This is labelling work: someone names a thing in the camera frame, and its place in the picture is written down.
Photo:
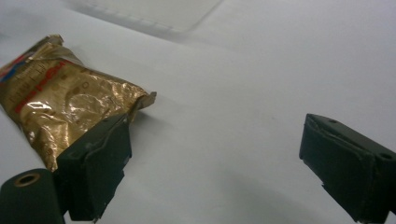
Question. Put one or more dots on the clear plastic tray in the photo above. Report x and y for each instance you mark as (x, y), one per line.
(149, 14)

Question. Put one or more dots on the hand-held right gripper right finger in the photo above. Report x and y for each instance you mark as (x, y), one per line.
(348, 168)

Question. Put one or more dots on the gold foil snack packet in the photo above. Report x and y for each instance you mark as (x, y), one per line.
(59, 99)

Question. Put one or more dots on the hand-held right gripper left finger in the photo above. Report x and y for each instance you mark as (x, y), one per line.
(93, 174)

